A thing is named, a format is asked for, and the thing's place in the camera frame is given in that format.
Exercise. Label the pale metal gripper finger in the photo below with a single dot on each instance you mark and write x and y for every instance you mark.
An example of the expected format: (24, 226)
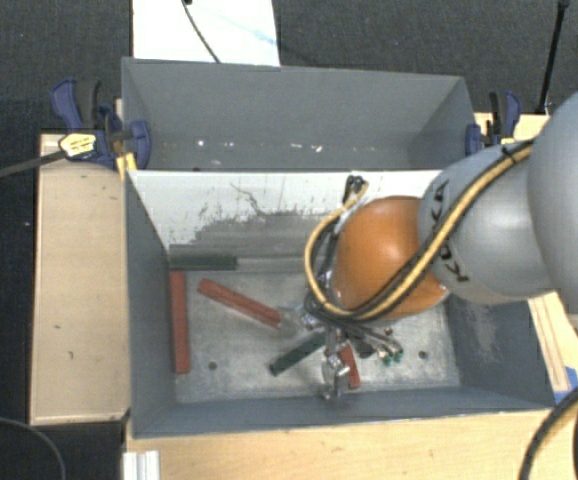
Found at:
(334, 379)
(293, 321)

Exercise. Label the red-brown flat block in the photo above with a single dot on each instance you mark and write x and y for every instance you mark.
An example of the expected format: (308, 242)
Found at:
(353, 370)
(239, 300)
(180, 323)

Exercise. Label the dark green flat block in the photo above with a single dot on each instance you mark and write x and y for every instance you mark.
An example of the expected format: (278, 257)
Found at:
(203, 261)
(296, 355)

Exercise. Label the grey metal bin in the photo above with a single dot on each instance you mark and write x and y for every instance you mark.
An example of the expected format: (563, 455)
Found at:
(269, 118)

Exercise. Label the pale wood flat board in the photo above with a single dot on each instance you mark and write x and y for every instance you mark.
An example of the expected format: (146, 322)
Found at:
(79, 278)

